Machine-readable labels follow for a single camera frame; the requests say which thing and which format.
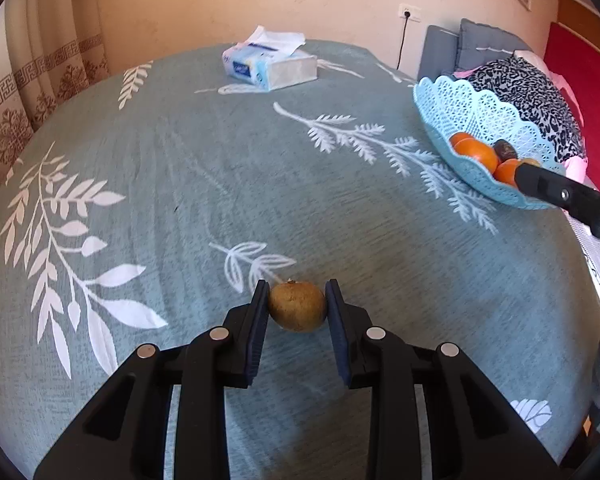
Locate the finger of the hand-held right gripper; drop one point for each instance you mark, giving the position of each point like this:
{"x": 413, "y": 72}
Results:
{"x": 565, "y": 192}

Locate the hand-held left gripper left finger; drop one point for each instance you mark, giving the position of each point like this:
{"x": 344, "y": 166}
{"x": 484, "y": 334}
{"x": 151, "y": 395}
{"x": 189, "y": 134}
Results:
{"x": 257, "y": 340}

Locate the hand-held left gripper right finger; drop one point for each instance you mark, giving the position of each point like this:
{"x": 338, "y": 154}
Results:
{"x": 337, "y": 340}

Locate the brown kiwi fruit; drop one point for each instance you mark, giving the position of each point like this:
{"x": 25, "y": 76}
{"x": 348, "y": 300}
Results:
{"x": 297, "y": 307}

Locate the yellow-orange citrus fruit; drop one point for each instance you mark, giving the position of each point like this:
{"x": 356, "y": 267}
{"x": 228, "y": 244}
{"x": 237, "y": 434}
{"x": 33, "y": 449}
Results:
{"x": 505, "y": 172}

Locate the dark purple passion fruit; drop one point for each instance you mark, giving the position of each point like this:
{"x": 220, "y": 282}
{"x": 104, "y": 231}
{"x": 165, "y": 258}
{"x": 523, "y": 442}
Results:
{"x": 507, "y": 149}

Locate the large orange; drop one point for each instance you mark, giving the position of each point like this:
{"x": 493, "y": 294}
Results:
{"x": 475, "y": 156}

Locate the small tangerine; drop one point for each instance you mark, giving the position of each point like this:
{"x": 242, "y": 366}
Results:
{"x": 460, "y": 138}

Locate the light blue plastic basket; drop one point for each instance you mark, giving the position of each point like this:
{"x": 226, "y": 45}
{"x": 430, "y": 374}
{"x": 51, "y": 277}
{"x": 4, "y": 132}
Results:
{"x": 480, "y": 110}

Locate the leopard print cloth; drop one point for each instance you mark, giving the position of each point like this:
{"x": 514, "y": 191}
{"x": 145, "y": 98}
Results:
{"x": 530, "y": 95}

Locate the red headboard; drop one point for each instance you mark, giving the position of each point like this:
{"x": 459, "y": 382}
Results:
{"x": 590, "y": 90}

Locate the grey cushion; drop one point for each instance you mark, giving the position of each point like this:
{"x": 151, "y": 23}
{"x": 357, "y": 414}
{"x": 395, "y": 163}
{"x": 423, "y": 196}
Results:
{"x": 490, "y": 42}
{"x": 437, "y": 52}

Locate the teal leaf-print tablecloth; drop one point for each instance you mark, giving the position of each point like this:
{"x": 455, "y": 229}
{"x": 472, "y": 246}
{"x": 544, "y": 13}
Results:
{"x": 229, "y": 170}

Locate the orange wooden panel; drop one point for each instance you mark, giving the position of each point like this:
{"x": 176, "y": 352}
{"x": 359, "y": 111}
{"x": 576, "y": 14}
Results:
{"x": 577, "y": 12}

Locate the blue tissue pack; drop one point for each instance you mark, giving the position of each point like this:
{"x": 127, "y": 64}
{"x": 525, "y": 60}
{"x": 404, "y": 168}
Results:
{"x": 285, "y": 72}

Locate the white tissue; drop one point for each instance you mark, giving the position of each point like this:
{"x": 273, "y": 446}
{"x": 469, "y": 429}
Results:
{"x": 275, "y": 40}

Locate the beige patterned curtain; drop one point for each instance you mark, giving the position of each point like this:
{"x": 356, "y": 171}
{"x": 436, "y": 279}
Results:
{"x": 44, "y": 35}

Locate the white wall socket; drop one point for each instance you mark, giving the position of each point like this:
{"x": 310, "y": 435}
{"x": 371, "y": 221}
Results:
{"x": 410, "y": 12}

